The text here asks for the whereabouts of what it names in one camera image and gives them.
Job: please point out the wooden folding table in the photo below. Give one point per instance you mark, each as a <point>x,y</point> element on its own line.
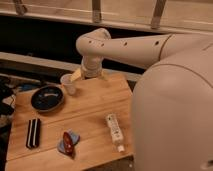
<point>83,113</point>

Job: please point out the dark ceramic bowl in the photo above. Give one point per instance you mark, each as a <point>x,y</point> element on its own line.
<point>47,98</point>

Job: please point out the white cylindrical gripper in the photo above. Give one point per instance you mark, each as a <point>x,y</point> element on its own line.
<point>91,67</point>

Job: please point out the black white striped case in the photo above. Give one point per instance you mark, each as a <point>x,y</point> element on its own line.
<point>33,133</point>

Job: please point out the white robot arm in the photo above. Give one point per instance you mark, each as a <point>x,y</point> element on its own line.
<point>172,102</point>

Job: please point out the red pocket knife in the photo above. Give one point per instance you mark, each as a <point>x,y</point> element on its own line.
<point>68,144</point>

